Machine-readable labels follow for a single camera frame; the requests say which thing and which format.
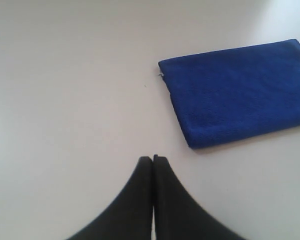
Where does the blue microfiber towel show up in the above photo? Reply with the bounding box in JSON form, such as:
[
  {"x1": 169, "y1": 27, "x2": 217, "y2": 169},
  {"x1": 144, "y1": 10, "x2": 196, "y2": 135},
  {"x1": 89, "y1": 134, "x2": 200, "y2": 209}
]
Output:
[{"x1": 158, "y1": 39, "x2": 300, "y2": 149}]

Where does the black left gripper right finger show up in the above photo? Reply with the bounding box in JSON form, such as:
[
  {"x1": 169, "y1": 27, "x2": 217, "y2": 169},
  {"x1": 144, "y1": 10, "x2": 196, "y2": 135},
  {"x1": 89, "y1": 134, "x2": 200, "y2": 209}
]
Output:
[{"x1": 152, "y1": 155, "x2": 244, "y2": 240}]

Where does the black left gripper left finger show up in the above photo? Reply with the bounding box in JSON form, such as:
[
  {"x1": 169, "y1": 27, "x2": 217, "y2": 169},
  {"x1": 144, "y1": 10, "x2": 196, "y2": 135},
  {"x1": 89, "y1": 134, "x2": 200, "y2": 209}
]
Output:
[{"x1": 70, "y1": 156, "x2": 153, "y2": 240}]

